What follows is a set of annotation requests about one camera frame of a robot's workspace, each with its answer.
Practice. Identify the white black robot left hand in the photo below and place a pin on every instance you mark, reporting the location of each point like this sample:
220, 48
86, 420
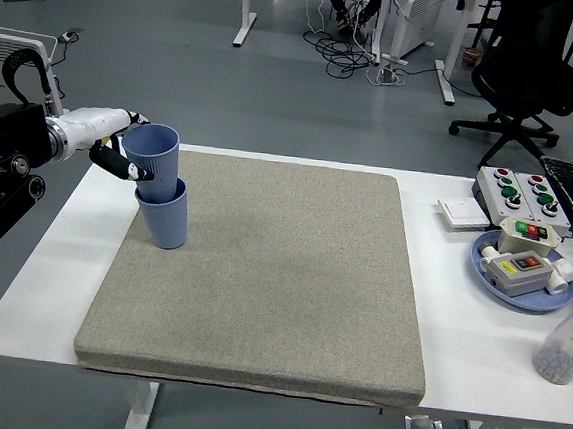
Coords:
94, 122

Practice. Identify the blue ribbed cup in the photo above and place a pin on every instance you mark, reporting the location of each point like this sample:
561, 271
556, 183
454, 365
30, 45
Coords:
165, 224
156, 158

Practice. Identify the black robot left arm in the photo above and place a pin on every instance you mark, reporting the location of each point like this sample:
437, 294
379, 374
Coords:
2, 134

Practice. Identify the white push-button control box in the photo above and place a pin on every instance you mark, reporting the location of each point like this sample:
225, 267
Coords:
499, 193
553, 210

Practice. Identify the small grey power strip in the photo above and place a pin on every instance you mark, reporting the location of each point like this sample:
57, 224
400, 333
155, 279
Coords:
72, 35

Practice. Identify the white desk leg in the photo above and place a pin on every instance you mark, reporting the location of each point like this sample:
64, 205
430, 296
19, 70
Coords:
446, 83
244, 20

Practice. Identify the grey-brown mat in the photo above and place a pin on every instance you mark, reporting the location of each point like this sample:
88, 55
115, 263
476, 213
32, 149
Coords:
284, 299

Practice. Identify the white floor power strip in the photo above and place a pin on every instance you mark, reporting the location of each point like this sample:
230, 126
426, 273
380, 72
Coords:
390, 76

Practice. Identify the narrow white panel heater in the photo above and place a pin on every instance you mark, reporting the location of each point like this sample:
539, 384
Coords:
419, 20

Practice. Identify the small wooden container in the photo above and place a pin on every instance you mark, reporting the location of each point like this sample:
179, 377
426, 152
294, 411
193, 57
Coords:
472, 58

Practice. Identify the small white pipe fitting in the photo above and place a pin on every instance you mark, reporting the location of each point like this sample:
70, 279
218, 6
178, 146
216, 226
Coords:
489, 256

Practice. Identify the black office chair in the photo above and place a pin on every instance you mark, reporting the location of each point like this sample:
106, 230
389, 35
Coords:
532, 45

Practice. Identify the blue plate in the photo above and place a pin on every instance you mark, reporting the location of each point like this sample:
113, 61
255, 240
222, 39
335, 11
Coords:
535, 302

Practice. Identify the large white pipe fitting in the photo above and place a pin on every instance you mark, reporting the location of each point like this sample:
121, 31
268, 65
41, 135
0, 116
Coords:
562, 279

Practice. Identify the clear bottle red cap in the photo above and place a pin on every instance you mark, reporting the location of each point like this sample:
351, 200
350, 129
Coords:
563, 344

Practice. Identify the white wall switch plate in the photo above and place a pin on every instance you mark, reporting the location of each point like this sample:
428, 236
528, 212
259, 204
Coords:
463, 214

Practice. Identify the white switch box green red buttons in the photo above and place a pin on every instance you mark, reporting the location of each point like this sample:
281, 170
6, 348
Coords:
515, 240

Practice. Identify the grey switch box yellow red buttons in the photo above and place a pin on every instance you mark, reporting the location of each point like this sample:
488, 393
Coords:
521, 281

